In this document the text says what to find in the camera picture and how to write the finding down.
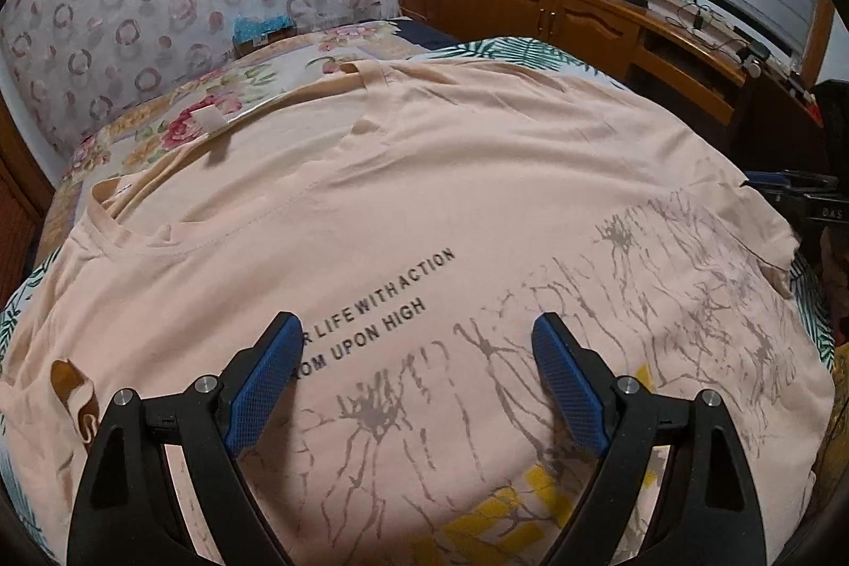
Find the floral blanket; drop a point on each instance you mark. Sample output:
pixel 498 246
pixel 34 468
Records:
pixel 146 132

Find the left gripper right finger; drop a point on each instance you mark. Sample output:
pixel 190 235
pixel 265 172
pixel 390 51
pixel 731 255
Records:
pixel 707 509

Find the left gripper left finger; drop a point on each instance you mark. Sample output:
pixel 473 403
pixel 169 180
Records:
pixel 126 509

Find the peach printed t-shirt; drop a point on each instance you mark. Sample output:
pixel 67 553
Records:
pixel 411 287

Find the wooden sideboard cabinet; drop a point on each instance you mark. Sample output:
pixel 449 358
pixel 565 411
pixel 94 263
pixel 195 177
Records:
pixel 648 54

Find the wooden louvered wardrobe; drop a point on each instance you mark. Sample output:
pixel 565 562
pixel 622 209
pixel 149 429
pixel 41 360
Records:
pixel 25 197

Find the palm leaf bed sheet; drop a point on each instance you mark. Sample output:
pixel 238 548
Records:
pixel 517 52

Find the cardboard box with blue items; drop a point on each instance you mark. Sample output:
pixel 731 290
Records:
pixel 251 34

